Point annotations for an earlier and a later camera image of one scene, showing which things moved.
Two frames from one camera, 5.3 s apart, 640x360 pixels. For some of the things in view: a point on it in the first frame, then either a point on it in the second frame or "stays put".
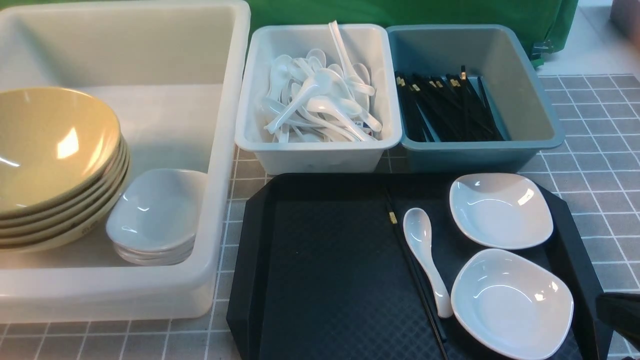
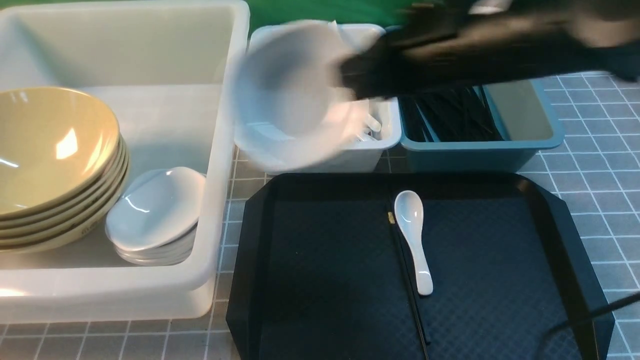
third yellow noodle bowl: (104, 192) stays put
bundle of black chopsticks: (447, 108) stays put
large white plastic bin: (174, 72) stays put
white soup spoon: (417, 228) to (409, 211)
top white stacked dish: (158, 211) stays put
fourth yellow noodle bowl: (96, 210) stays put
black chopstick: (440, 338) to (423, 337)
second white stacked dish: (154, 255) stays put
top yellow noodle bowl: (54, 145) stays put
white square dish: (504, 211) to (291, 113)
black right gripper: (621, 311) to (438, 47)
